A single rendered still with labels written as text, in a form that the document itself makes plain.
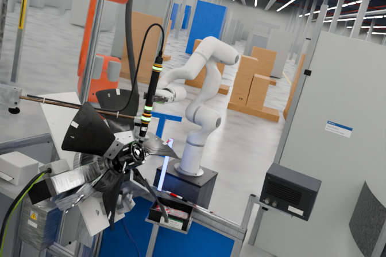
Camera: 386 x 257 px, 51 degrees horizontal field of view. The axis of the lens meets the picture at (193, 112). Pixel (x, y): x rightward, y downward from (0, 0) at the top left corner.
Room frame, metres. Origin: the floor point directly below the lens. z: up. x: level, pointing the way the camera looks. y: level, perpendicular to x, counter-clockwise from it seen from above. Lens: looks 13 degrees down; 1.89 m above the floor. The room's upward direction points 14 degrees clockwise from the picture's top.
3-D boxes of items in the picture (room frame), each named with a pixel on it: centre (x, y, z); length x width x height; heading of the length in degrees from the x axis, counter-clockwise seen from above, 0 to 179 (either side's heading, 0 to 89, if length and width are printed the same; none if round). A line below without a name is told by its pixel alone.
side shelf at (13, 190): (1.97, 0.76, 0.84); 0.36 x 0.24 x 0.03; 158
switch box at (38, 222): (1.79, 0.61, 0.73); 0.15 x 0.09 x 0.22; 68
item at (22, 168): (1.92, 0.82, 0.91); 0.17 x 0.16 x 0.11; 68
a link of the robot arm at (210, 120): (2.39, -0.09, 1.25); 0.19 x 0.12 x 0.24; 60
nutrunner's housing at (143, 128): (1.87, 0.21, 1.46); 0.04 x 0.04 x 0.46
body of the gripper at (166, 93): (1.97, 0.17, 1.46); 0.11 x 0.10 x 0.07; 158
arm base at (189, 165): (2.41, -0.06, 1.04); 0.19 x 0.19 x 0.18
